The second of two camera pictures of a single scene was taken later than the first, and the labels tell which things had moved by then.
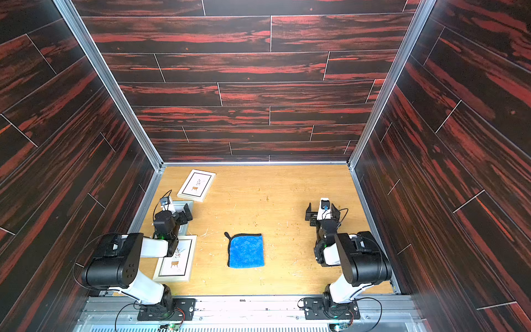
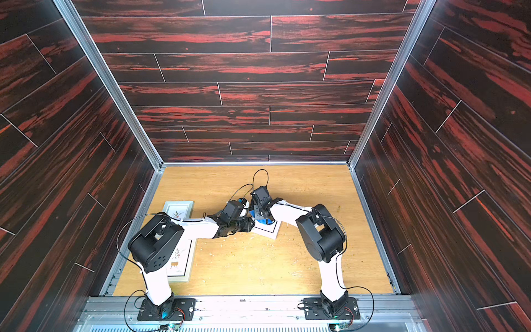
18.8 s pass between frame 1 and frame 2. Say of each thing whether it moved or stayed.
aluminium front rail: stayed
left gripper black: moved
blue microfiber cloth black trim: moved
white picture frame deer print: moved
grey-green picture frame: stayed
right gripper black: moved
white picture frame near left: stayed
